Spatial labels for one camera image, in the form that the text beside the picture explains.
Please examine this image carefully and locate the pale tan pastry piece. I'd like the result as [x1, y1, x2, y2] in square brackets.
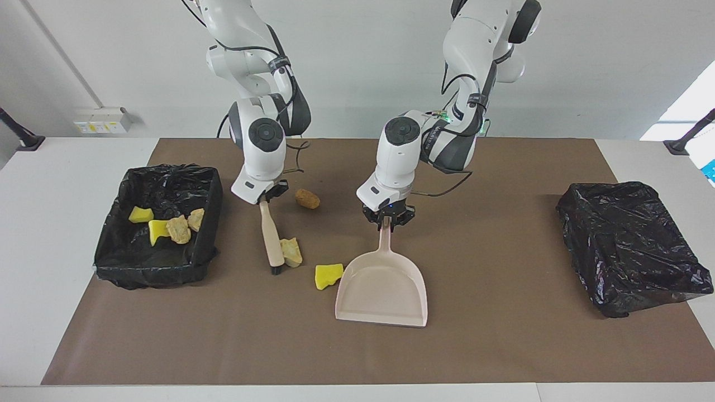
[279, 238, 303, 268]

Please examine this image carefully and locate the yellow sponge piece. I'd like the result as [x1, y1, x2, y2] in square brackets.
[148, 219, 173, 247]
[314, 264, 345, 291]

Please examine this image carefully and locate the white wall cable conduit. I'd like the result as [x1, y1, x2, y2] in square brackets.
[21, 0, 104, 110]

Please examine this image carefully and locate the beige brush with black bristles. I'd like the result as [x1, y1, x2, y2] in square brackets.
[259, 200, 284, 275]

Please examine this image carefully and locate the white wall socket box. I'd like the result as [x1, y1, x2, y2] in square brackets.
[74, 107, 132, 135]

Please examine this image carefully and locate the white box with blue label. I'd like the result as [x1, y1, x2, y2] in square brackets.
[686, 137, 715, 188]

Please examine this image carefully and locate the bin lined with black bag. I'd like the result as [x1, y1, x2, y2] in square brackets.
[94, 163, 225, 290]

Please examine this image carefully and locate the pale pink plastic dustpan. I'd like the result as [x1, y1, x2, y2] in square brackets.
[335, 217, 428, 328]

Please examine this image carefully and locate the right arm black gripper cable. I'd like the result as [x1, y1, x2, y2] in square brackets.
[184, 0, 312, 175]

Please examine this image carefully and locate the black clamp stand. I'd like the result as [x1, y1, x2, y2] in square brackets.
[0, 107, 45, 151]
[664, 109, 715, 156]

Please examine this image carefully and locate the bin covered by black bag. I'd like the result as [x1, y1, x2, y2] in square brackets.
[556, 181, 714, 319]

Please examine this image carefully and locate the brown table mat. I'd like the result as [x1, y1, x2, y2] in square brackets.
[42, 138, 715, 386]

